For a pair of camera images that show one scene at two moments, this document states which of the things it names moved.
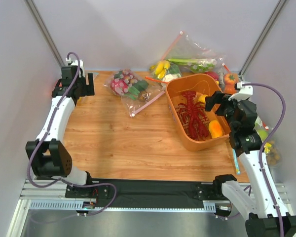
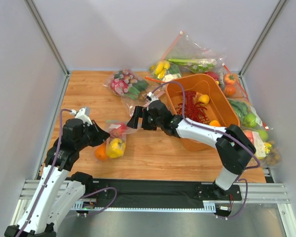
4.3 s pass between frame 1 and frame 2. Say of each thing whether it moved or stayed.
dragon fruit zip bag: stayed
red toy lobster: stayed
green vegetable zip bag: stayed
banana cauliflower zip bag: stayed
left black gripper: moved
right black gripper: moved
